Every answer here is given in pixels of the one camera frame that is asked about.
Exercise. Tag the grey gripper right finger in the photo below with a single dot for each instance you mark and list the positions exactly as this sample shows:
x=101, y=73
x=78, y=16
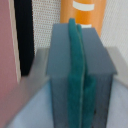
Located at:
x=102, y=69

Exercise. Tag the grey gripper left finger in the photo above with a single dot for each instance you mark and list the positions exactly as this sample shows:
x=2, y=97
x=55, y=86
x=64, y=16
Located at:
x=58, y=69

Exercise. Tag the toy bread loaf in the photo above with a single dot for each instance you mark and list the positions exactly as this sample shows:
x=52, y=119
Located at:
x=88, y=13

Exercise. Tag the brown wooden board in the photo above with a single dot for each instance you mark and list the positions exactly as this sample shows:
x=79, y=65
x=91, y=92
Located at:
x=10, y=73

